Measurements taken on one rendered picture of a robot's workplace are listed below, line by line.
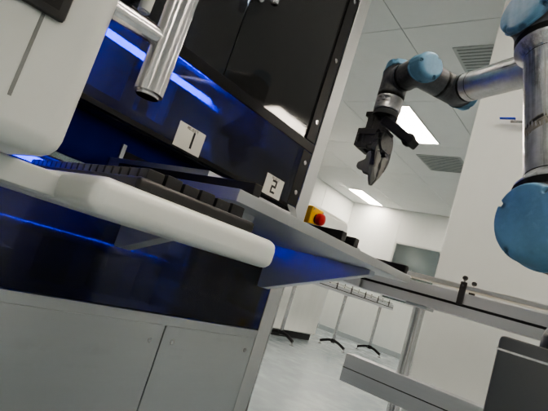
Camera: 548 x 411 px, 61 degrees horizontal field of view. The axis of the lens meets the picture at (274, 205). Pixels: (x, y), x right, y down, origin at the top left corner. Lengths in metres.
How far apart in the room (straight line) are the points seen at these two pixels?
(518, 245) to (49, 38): 0.63
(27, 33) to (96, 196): 0.12
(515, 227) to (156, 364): 0.86
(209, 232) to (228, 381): 1.04
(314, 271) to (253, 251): 0.83
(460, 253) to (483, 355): 0.52
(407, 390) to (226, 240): 1.68
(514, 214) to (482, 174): 2.01
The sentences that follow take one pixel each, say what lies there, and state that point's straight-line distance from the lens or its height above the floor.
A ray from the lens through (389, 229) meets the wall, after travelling 10.22.
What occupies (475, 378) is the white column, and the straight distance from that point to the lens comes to 2.58.
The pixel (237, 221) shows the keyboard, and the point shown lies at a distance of 0.47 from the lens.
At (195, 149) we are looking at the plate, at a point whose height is 1.00.
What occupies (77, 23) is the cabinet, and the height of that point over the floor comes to 0.90.
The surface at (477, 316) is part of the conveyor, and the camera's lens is 1.96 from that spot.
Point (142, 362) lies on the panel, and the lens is 1.19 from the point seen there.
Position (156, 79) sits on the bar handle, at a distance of 0.40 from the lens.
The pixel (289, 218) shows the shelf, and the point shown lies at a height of 0.87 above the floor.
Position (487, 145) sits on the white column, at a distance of 2.83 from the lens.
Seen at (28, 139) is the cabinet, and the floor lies 0.81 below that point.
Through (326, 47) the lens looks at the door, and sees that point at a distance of 1.57.
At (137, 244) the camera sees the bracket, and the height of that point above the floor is 0.75.
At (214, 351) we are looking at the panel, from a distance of 1.34.
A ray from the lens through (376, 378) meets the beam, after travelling 2.10.
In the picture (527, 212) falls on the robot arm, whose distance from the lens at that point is 0.75.
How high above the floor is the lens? 0.77
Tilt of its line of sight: 8 degrees up
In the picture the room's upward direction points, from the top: 18 degrees clockwise
